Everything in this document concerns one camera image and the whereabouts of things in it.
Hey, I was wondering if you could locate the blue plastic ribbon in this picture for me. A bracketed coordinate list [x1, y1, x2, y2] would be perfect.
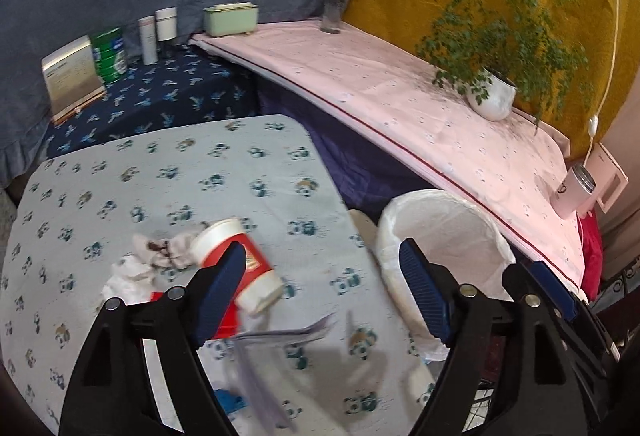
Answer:
[215, 388, 248, 414]

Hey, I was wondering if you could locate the large red paper cup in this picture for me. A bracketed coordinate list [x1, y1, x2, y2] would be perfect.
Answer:
[191, 217, 284, 317]

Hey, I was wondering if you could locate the white cable with switch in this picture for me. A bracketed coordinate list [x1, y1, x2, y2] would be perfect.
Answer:
[585, 0, 623, 157]

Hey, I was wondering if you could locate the navy patterned cloth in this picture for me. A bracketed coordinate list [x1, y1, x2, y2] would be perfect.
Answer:
[45, 43, 258, 159]

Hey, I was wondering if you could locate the translucent plastic wrapper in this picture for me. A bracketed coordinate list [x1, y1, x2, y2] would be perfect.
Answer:
[232, 312, 340, 432]

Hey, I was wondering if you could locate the pink tumbler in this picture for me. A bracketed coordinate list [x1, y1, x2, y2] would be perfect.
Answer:
[552, 162, 598, 220]

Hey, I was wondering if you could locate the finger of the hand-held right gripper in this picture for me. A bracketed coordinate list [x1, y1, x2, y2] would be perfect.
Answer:
[501, 260, 622, 362]

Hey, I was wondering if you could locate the green tissue box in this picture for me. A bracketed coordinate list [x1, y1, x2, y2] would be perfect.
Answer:
[202, 2, 260, 38]

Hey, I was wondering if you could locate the white bottle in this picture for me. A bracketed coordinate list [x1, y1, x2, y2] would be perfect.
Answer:
[138, 16, 158, 65]

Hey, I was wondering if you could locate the purple cloth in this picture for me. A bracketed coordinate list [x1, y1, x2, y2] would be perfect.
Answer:
[255, 76, 506, 237]

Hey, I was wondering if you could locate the red cloth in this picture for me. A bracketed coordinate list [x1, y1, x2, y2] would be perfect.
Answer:
[577, 211, 603, 297]

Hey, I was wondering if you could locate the green can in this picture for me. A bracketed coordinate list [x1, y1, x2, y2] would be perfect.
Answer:
[90, 26, 128, 85]

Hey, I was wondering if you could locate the potted green plant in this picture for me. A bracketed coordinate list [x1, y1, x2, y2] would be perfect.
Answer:
[397, 0, 593, 134]

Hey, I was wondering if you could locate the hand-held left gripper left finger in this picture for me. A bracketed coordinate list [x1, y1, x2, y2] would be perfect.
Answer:
[59, 240, 247, 436]

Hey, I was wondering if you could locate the white jar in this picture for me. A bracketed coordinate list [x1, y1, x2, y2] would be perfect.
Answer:
[154, 7, 179, 42]

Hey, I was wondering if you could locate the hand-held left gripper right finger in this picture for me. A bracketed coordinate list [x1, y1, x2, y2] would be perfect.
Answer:
[398, 238, 608, 436]

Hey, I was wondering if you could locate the red cardboard packet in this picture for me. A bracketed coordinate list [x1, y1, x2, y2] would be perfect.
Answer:
[149, 288, 242, 341]

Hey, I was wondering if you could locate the gold gift box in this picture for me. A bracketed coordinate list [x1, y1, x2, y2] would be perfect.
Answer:
[41, 36, 108, 124]

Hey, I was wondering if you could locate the stained tissue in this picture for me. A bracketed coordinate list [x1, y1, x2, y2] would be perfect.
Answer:
[101, 253, 166, 304]

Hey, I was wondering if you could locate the pink cloth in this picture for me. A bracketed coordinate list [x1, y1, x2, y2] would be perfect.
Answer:
[190, 18, 586, 291]

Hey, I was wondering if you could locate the trash bin with white liner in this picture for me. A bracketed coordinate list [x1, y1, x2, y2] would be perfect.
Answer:
[376, 189, 517, 364]

